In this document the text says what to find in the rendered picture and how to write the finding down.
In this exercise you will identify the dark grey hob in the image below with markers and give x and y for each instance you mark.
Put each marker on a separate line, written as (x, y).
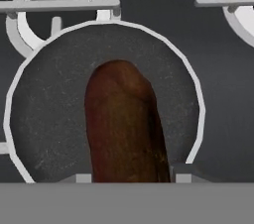
(218, 102)

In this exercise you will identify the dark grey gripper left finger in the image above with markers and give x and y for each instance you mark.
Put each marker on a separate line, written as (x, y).
(83, 178)

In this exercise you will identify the brown sweet potato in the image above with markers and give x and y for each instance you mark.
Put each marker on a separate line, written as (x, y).
(122, 122)

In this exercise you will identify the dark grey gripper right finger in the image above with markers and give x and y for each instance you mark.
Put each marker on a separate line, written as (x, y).
(183, 172)

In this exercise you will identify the dark pan with white rim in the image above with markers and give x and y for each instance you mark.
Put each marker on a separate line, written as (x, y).
(53, 102)

